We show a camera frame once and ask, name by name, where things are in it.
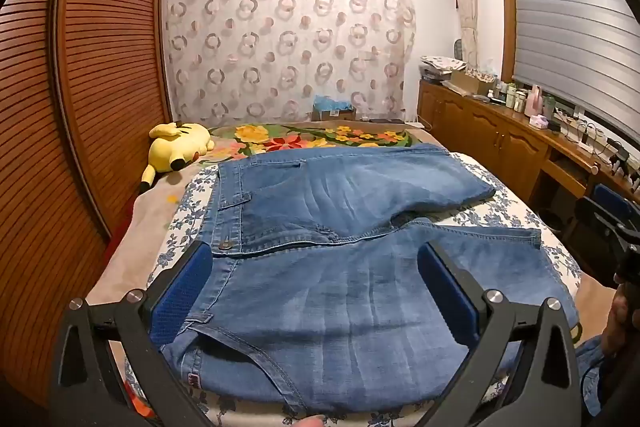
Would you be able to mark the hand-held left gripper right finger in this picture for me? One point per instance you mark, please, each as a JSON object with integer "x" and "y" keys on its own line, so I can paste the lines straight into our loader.
{"x": 450, "y": 292}

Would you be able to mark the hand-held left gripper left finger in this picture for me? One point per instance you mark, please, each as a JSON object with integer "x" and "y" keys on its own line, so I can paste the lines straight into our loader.
{"x": 187, "y": 287}

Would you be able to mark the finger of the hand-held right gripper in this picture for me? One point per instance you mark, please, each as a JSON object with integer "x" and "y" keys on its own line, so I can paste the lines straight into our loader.
{"x": 612, "y": 199}

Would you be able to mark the blue denim pants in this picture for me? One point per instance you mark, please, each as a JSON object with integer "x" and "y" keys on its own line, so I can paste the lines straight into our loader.
{"x": 325, "y": 307}

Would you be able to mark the person's right hand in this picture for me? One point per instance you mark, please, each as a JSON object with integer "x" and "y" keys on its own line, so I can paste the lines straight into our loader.
{"x": 619, "y": 314}

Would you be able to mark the beige bed blanket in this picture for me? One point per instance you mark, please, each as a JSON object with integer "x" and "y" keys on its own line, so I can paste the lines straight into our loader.
{"x": 150, "y": 217}

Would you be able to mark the white blue-flowered bedsheet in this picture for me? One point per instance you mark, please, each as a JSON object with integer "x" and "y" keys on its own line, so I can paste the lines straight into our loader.
{"x": 500, "y": 207}

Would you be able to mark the pink tissue box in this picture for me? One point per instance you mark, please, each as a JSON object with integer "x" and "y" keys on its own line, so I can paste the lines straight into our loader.
{"x": 538, "y": 122}

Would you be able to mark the green bottle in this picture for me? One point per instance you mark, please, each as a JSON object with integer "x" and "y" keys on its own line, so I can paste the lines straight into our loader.
{"x": 549, "y": 107}

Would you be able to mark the person's denim-clad leg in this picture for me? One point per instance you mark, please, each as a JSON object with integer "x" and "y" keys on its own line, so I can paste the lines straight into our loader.
{"x": 595, "y": 382}

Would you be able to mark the pink bottle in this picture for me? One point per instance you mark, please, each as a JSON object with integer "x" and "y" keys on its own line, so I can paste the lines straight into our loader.
{"x": 534, "y": 99}

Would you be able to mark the yellow plush toy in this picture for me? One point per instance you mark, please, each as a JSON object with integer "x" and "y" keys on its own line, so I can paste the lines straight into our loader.
{"x": 175, "y": 144}

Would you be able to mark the wooden cabinet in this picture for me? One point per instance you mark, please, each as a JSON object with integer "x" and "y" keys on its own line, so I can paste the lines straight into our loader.
{"x": 480, "y": 127}

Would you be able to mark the colourful flower pillow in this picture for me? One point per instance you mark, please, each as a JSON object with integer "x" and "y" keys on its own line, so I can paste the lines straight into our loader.
{"x": 280, "y": 137}

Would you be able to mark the open cardboard box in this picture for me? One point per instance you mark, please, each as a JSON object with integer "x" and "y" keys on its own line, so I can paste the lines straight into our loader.
{"x": 472, "y": 82}

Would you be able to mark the grey window blind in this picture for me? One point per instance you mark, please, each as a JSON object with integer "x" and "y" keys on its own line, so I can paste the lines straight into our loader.
{"x": 575, "y": 17}

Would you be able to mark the patterned paper stack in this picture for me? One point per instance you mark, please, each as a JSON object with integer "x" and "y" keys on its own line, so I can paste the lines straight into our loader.
{"x": 442, "y": 66}

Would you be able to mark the cardboard box with blue filling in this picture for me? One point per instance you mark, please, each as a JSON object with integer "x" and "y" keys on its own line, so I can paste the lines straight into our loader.
{"x": 332, "y": 109}

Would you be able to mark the wooden louvered wardrobe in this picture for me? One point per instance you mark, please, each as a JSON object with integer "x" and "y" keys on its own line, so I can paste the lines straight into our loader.
{"x": 100, "y": 57}

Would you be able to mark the circle-patterned sheer curtain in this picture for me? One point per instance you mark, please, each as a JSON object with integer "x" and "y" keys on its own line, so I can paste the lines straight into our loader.
{"x": 290, "y": 47}

